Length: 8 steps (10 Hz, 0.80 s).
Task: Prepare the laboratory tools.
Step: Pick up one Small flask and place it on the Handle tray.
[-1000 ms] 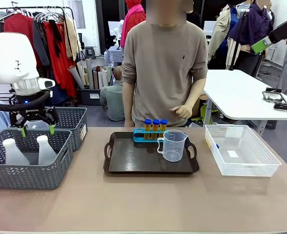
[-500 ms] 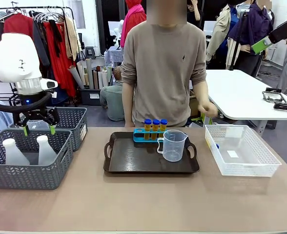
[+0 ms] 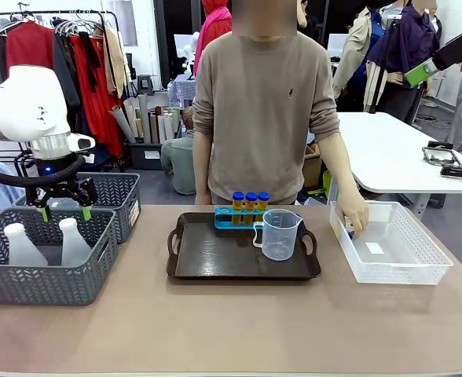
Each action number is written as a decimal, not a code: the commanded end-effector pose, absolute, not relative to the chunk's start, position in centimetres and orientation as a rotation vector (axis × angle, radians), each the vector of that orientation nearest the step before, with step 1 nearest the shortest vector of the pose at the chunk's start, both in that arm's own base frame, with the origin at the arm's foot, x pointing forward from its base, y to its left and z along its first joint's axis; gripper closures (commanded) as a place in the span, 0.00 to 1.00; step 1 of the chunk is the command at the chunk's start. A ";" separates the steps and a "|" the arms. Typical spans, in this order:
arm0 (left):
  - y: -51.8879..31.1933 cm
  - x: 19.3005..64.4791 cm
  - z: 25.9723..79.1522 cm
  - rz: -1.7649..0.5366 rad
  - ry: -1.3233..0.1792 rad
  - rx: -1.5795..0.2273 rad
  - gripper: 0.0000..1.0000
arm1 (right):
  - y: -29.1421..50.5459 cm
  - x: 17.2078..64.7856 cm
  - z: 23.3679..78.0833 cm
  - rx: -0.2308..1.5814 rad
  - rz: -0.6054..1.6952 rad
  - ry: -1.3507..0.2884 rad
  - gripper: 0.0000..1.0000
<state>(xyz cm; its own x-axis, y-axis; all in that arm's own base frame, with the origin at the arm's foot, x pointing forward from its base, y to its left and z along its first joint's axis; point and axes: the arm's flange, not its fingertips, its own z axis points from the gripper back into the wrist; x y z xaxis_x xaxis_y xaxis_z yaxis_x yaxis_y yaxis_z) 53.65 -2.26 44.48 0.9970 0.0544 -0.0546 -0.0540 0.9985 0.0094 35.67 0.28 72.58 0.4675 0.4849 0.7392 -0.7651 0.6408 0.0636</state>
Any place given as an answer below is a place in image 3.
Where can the person's left hand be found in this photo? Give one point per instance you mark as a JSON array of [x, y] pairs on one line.
[[354, 214]]

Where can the black clothes rack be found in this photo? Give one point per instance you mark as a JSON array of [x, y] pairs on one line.
[[111, 17]]

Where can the grey woven plastic basket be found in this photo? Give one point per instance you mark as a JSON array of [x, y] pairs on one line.
[[125, 208], [38, 282]]

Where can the seated person in green-grey jacket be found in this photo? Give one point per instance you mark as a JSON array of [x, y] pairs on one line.
[[180, 161]]

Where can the small black device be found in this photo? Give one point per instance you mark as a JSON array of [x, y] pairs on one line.
[[457, 171]]

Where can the white perforated plastic basket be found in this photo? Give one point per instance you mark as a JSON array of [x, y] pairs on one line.
[[404, 271]]

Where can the white background table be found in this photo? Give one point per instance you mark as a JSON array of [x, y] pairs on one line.
[[388, 149]]

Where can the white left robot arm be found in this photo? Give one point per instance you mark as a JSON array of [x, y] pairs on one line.
[[23, 106]]

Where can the person's right hand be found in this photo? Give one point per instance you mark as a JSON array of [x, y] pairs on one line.
[[202, 199]]

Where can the person's beige sweater torso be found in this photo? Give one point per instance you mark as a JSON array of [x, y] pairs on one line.
[[262, 118]]

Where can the white paper label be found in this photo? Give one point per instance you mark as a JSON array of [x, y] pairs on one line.
[[375, 248]]

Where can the red hanging dress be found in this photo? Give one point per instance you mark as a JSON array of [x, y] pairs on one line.
[[97, 106]]

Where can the tall grey paper roll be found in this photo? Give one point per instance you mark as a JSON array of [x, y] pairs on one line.
[[144, 118]]

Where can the white frosted plastic bottle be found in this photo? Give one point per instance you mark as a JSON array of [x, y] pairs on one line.
[[20, 249], [73, 245]]

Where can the grey storage box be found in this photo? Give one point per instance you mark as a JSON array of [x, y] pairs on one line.
[[146, 156]]

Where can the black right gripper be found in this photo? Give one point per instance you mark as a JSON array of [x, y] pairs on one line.
[[460, 48]]

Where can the black serving tray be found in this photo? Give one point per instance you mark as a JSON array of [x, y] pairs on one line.
[[223, 259]]

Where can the blue test tube rack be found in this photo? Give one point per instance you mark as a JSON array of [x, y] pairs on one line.
[[225, 222]]

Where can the grey metal frame device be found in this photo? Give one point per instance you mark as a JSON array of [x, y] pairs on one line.
[[439, 155]]

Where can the white paper roll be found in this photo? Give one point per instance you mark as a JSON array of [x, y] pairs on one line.
[[162, 127]]

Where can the person's right forearm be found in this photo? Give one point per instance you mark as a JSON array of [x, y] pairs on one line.
[[201, 165]]

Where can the red hanging jacket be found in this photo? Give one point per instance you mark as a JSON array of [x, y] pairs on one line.
[[28, 45]]

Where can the mannequin in beige coat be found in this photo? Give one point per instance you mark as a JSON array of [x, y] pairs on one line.
[[354, 59]]

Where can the beige paper roll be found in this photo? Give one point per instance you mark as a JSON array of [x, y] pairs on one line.
[[130, 114]]

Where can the brown cardboard box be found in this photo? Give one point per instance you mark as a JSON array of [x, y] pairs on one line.
[[312, 167]]

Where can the grey step stool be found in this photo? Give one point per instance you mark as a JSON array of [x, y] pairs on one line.
[[144, 82]]

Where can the mannequin in purple shirt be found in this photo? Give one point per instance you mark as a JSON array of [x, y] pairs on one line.
[[409, 47]]

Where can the person's left forearm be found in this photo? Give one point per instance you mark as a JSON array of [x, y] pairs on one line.
[[337, 165]]

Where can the clear plastic measuring beaker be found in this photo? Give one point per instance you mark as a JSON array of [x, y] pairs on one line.
[[65, 203], [280, 239]]

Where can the beige hanging garment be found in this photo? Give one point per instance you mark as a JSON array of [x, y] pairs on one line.
[[116, 59]]

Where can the person in pink top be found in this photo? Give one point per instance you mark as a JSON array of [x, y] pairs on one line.
[[213, 27]]

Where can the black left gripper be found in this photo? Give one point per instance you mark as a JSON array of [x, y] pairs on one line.
[[60, 180]]

